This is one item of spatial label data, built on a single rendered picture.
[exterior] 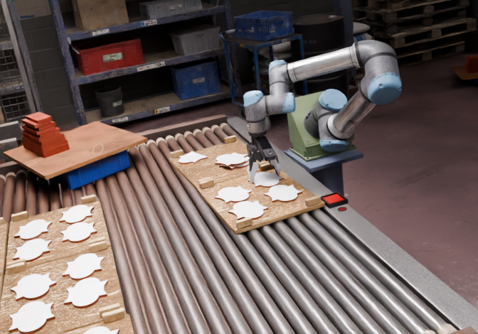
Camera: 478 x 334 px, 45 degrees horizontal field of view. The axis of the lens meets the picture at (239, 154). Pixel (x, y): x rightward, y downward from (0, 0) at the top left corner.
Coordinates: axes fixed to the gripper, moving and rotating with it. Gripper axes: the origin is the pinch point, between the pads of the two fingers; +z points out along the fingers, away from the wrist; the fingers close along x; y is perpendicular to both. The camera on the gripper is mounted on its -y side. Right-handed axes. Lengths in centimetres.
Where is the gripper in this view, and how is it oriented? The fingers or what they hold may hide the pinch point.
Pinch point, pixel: (265, 179)
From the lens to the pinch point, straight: 231.8
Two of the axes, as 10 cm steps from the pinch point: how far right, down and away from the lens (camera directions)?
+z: 1.4, 9.3, 3.5
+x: -9.2, 2.5, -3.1
